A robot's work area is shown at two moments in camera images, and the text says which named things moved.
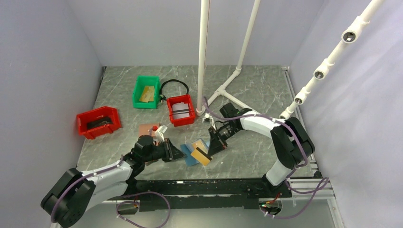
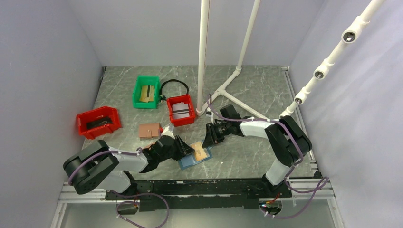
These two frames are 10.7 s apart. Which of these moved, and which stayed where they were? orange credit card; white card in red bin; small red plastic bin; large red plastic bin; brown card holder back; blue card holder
Moved: orange credit card; blue card holder
Stayed: small red plastic bin; brown card holder back; white card in red bin; large red plastic bin
